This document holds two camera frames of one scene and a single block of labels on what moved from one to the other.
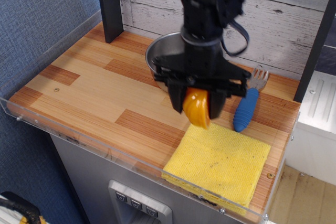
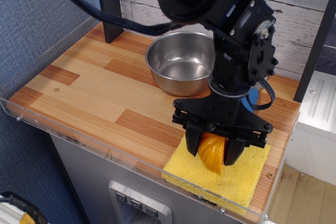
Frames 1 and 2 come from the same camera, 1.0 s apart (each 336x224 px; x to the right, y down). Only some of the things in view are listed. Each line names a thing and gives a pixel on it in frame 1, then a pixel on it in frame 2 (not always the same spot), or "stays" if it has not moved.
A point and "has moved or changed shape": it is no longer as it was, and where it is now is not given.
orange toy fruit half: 196,106 has moved or changed shape
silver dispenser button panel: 133,205 stays
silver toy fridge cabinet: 108,192 stays
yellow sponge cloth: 225,164 stays
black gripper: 202,66 → 222,113
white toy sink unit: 312,150 stays
